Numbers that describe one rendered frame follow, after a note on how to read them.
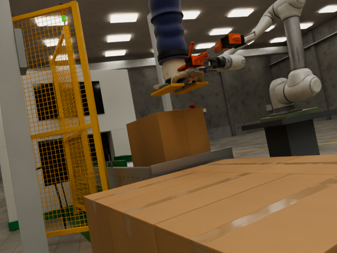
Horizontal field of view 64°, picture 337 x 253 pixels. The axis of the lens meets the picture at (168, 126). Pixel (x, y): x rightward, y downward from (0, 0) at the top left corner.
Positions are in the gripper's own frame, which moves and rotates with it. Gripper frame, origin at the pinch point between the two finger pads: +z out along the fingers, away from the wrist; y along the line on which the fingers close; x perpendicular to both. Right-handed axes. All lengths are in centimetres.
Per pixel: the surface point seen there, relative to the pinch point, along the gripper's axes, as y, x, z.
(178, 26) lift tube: -29.6, 11.3, 1.0
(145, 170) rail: 62, 29, 37
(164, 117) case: 29.4, 27.0, 15.9
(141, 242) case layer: 73, -56, 82
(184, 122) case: 35.4, 26.8, 0.2
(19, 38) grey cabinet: -49, 86, 93
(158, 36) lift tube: -26.2, 21.6, 12.0
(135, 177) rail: 68, 47, 37
